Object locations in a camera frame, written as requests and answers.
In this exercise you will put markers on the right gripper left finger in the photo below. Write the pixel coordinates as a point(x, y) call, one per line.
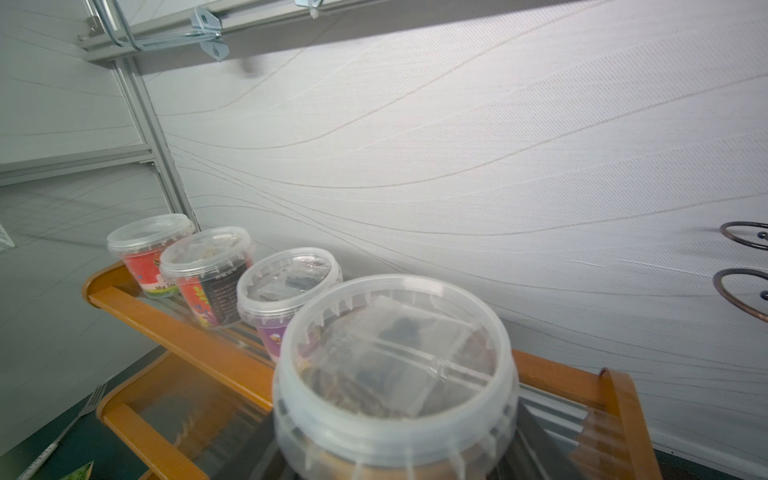
point(259, 458)

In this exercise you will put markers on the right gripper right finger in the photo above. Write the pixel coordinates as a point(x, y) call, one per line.
point(534, 455)

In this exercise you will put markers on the orange wooden tiered shelf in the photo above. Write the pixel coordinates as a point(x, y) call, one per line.
point(613, 444)

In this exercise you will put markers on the small clear-lid jar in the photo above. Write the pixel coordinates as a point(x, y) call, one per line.
point(206, 268)
point(395, 377)
point(274, 289)
point(141, 243)

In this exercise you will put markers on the small clear-lid jar top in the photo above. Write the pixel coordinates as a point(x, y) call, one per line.
point(141, 243)

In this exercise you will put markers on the green snack packet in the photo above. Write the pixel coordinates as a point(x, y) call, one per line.
point(81, 473)

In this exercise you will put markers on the metal scroll hook stand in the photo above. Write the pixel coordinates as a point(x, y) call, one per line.
point(720, 276)

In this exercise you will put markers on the metal double hook left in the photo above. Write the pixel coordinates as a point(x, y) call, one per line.
point(205, 31)

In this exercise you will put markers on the metal double hook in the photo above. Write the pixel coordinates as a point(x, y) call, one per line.
point(205, 31)
point(312, 6)

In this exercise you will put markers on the metal double hook middle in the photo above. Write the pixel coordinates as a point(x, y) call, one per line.
point(312, 6)

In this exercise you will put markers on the white handled fork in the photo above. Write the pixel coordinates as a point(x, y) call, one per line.
point(89, 407)

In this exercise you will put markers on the aluminium top rail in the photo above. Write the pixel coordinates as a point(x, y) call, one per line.
point(234, 15)

